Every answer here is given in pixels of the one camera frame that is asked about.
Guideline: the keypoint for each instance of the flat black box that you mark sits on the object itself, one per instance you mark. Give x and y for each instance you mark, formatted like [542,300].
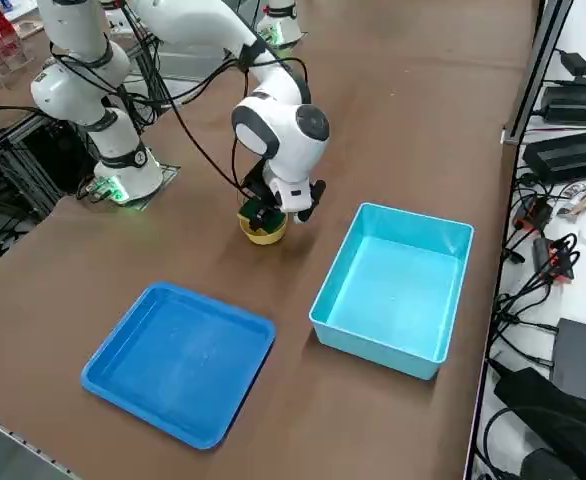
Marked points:
[585,360]

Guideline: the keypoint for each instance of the small black power adapter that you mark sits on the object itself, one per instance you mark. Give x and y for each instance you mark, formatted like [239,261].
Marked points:
[575,62]

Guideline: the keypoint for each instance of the dark blue tray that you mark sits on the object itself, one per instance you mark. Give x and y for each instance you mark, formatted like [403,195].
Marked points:
[183,360]

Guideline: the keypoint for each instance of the red and black device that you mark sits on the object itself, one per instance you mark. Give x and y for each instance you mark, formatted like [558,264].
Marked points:
[535,212]

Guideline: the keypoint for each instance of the black device orange plugs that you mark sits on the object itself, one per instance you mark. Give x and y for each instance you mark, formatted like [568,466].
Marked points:
[543,255]

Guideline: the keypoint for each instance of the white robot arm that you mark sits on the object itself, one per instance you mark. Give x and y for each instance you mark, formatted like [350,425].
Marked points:
[283,145]
[283,25]

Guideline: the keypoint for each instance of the aluminium table frame rail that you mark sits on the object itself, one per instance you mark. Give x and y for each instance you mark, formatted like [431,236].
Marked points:
[23,444]

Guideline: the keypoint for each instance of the light blue bin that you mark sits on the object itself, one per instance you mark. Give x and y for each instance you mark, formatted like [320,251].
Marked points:
[398,290]

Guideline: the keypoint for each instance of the white box device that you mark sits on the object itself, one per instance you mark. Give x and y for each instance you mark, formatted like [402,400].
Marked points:
[120,20]

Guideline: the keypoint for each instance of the aluminium frame post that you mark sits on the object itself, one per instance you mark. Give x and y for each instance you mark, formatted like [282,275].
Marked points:
[530,85]

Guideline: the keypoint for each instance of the yellow bowl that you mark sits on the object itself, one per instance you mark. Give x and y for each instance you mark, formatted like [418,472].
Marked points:
[268,237]

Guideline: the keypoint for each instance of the black equipment rack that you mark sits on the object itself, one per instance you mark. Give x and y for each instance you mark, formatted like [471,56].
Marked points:
[58,155]

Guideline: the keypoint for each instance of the long black power supply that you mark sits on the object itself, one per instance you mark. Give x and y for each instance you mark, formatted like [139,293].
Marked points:
[578,102]
[568,155]

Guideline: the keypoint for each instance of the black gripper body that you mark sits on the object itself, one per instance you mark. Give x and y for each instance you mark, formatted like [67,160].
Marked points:
[259,185]

